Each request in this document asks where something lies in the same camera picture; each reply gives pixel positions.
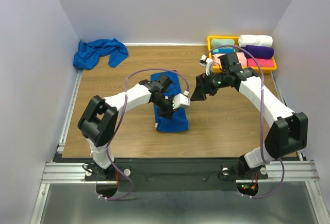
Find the rolled light pink towel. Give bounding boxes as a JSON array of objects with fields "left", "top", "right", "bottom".
[{"left": 212, "top": 52, "right": 248, "bottom": 67}]

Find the rolled white towel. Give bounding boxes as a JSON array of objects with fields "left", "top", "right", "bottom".
[{"left": 238, "top": 35, "right": 273, "bottom": 47}]

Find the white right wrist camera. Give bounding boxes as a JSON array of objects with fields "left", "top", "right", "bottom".
[{"left": 199, "top": 55, "right": 215, "bottom": 76}]

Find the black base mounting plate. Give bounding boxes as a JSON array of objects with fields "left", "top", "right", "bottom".
[{"left": 83, "top": 158, "right": 268, "bottom": 192}]

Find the rolled teal towel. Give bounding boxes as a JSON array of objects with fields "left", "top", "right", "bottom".
[{"left": 211, "top": 47, "right": 235, "bottom": 55}]

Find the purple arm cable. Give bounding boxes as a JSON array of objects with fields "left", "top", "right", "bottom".
[
  {"left": 205, "top": 44, "right": 286, "bottom": 199},
  {"left": 97, "top": 68, "right": 191, "bottom": 201}
]

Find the yellow plastic tray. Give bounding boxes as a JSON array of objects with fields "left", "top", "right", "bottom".
[{"left": 207, "top": 36, "right": 277, "bottom": 74}]

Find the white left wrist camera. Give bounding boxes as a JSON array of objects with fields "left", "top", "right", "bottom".
[{"left": 172, "top": 93, "right": 190, "bottom": 110}]

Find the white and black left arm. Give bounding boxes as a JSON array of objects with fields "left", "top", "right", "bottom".
[{"left": 77, "top": 74, "right": 189, "bottom": 180}]

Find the rolled purple towel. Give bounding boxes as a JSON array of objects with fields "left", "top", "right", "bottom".
[{"left": 244, "top": 45, "right": 274, "bottom": 59}]

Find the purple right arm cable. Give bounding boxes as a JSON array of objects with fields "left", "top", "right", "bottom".
[{"left": 205, "top": 44, "right": 286, "bottom": 199}]

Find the blue microfibre towel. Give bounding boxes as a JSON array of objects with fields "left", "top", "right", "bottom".
[{"left": 153, "top": 72, "right": 189, "bottom": 133}]

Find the rolled hot pink towel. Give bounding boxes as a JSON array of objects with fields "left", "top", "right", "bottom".
[{"left": 247, "top": 58, "right": 274, "bottom": 68}]

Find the rolled mint green towel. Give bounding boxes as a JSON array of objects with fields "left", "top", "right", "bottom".
[{"left": 210, "top": 38, "right": 235, "bottom": 48}]

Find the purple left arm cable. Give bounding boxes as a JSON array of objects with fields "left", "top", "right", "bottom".
[{"left": 97, "top": 68, "right": 191, "bottom": 201}]

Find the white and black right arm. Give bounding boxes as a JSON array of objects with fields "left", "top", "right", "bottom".
[{"left": 190, "top": 53, "right": 308, "bottom": 178}]

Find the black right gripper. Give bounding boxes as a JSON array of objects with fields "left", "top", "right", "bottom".
[{"left": 190, "top": 70, "right": 229, "bottom": 101}]

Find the crumpled blue towel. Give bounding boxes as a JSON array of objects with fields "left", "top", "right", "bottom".
[{"left": 73, "top": 38, "right": 129, "bottom": 70}]

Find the aluminium table frame rail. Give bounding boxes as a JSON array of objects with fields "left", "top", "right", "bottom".
[{"left": 29, "top": 69, "right": 330, "bottom": 224}]

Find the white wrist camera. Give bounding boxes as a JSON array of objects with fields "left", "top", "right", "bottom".
[
  {"left": 172, "top": 93, "right": 190, "bottom": 110},
  {"left": 199, "top": 55, "right": 215, "bottom": 76}
]

